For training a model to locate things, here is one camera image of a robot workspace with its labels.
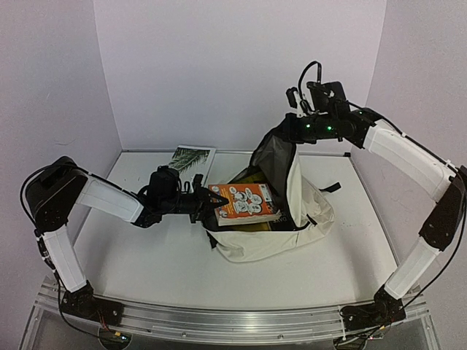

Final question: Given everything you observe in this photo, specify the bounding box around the dark Three Days book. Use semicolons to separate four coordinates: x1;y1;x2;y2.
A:
269;211;294;231

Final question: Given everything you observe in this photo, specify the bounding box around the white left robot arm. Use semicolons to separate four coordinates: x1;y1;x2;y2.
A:
20;156;228;317

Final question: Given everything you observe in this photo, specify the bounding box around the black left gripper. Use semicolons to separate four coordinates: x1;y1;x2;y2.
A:
160;182;228;222

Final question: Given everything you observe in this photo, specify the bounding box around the beige canvas student bag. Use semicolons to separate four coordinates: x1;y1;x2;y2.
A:
202;126;341;263

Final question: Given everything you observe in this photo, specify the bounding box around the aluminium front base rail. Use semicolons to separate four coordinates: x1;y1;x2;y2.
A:
34;280;431;338

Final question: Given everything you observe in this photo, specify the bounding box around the white Singularity book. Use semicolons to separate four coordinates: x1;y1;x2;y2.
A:
169;145;216;186

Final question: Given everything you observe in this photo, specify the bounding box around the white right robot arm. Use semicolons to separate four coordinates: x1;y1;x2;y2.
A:
285;81;466;325

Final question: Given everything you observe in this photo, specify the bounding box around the yellow hardcover book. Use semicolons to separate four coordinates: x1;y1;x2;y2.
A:
229;171;267;184

